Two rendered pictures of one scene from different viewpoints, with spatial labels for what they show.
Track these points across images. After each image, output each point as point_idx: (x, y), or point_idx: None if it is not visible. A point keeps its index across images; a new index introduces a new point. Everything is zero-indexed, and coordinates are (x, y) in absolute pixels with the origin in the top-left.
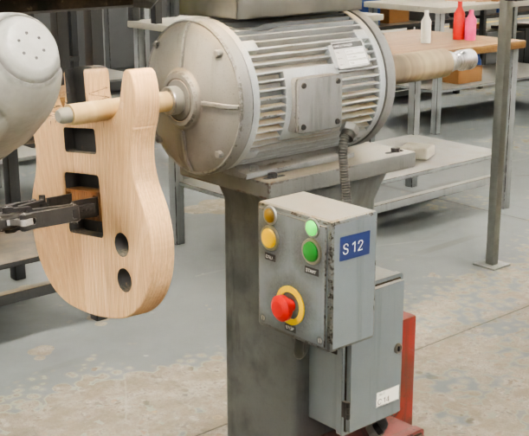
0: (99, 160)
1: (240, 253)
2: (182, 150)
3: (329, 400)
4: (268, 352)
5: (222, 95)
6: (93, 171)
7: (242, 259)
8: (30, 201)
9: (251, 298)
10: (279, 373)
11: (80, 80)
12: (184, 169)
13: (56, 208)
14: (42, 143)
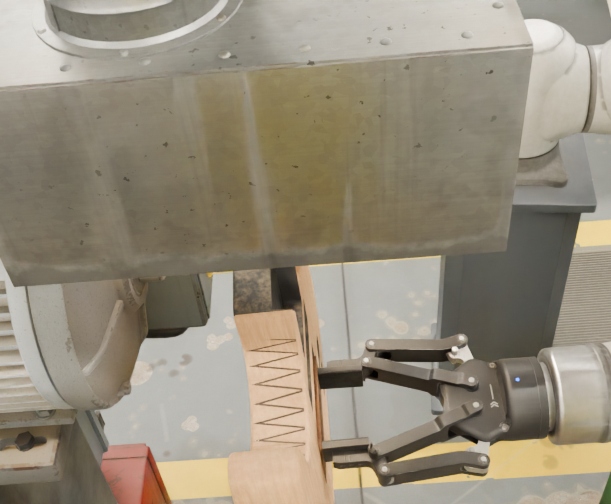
0: (308, 321)
1: (39, 494)
2: (140, 330)
3: (93, 447)
4: (91, 503)
5: None
6: (311, 348)
7: (44, 493)
8: (392, 462)
9: (65, 503)
10: (100, 495)
11: (274, 299)
12: (135, 363)
13: (400, 347)
14: (316, 489)
